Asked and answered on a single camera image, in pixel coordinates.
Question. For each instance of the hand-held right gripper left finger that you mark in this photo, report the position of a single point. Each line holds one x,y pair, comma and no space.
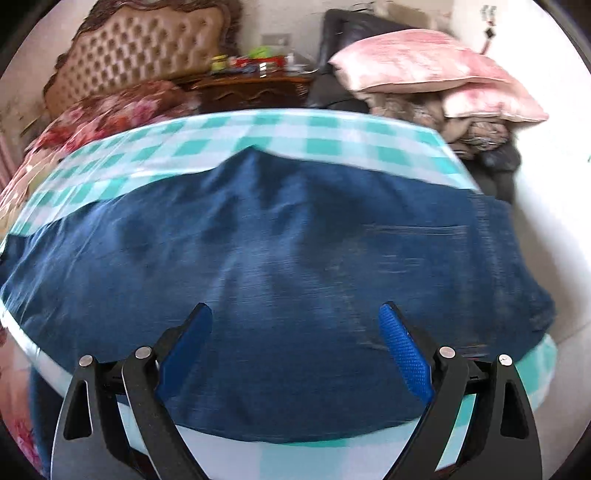
184,350

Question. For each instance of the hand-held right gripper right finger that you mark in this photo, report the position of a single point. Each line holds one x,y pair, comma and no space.
406,355

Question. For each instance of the black leather chair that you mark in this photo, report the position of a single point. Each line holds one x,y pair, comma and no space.
341,27

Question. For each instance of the carved wooden nightstand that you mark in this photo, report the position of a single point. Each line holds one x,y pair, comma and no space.
249,92

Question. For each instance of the yellow-lidded jar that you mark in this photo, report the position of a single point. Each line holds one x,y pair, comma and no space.
219,63

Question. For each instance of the blue denim pants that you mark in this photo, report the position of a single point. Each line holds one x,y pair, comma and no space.
277,254

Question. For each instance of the teal checked cloth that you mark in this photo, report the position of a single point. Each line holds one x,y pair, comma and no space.
277,134

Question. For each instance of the red floral blanket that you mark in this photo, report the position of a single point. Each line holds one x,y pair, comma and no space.
115,110

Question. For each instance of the clutter of items on nightstand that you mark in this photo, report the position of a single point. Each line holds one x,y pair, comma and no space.
258,61

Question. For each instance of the green packet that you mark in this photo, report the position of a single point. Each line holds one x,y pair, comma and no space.
261,51

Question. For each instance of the brown tufted headboard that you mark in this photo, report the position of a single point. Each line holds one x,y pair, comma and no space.
138,50

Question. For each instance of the large pink pillow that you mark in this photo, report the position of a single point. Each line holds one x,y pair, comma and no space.
406,60

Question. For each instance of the small pink pillow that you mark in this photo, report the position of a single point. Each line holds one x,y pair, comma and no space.
494,104

